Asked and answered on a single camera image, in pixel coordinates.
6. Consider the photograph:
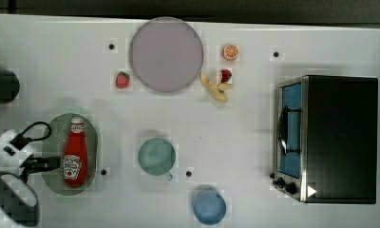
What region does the black toaster oven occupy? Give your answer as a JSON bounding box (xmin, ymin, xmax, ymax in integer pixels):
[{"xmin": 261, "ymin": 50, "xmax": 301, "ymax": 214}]
[{"xmin": 270, "ymin": 75, "xmax": 378, "ymax": 204}]

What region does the toy peeled banana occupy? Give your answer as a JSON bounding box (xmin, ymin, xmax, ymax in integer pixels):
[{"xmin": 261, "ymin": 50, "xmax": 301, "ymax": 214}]
[{"xmin": 199, "ymin": 71, "xmax": 233, "ymax": 103}]

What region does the grey round plate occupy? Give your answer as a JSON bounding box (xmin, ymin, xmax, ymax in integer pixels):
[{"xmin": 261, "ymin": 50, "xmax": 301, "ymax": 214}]
[{"xmin": 129, "ymin": 17, "xmax": 204, "ymax": 92}]

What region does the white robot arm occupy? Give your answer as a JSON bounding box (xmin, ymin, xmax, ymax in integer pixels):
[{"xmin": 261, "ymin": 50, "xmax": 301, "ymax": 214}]
[{"xmin": 0, "ymin": 130, "xmax": 61, "ymax": 227}]

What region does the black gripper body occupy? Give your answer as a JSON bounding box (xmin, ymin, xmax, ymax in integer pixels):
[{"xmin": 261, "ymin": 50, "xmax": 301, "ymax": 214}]
[{"xmin": 21, "ymin": 156, "xmax": 61, "ymax": 178}]

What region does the green metal mug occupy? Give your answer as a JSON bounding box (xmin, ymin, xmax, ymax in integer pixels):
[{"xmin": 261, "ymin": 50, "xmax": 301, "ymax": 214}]
[{"xmin": 138, "ymin": 138, "xmax": 176, "ymax": 181}]

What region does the black cylindrical cup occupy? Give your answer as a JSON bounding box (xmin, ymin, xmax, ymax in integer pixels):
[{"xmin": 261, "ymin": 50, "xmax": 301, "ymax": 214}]
[{"xmin": 0, "ymin": 68, "xmax": 20, "ymax": 104}]

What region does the toy orange slice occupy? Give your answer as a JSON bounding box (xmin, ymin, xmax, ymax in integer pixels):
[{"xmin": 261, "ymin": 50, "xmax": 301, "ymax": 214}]
[{"xmin": 222, "ymin": 45, "xmax": 239, "ymax": 61}]

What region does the toy strawberry half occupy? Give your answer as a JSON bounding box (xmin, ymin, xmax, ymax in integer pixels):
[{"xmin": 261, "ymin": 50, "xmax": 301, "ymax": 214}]
[{"xmin": 220, "ymin": 69, "xmax": 232, "ymax": 83}]

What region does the blue bowl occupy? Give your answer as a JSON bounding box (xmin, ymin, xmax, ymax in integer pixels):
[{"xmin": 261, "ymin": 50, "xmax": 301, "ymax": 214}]
[{"xmin": 193, "ymin": 190, "xmax": 227, "ymax": 225}]

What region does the green oval strainer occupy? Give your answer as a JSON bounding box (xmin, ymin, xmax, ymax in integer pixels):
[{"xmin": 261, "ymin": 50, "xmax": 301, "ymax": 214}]
[{"xmin": 42, "ymin": 113, "xmax": 98, "ymax": 196}]

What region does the red ketchup bottle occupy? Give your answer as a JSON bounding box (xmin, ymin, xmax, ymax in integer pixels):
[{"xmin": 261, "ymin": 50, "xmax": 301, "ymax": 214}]
[{"xmin": 63, "ymin": 116, "xmax": 88, "ymax": 188}]

